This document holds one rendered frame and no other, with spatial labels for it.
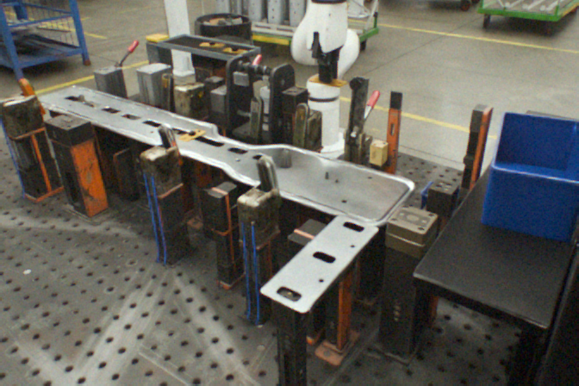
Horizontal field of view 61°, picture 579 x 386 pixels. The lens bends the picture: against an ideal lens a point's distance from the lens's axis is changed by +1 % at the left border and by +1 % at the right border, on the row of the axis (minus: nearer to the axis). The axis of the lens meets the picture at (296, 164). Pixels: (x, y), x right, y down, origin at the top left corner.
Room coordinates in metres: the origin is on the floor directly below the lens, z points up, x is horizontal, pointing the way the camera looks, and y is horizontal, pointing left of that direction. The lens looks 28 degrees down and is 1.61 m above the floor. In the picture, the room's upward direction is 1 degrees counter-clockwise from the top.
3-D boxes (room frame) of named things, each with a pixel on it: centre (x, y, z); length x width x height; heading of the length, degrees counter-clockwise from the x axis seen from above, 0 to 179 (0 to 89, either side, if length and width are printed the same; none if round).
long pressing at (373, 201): (1.33, 0.33, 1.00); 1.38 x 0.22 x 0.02; 55
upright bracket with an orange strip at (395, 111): (1.13, -0.25, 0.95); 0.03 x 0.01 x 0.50; 55
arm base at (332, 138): (1.67, -0.10, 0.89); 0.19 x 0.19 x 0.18
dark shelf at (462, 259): (0.97, -0.55, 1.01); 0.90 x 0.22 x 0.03; 145
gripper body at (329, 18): (1.06, -0.07, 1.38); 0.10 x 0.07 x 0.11; 145
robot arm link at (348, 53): (1.67, -0.13, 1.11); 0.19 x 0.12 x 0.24; 88
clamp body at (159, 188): (1.14, 0.36, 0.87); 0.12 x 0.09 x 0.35; 145
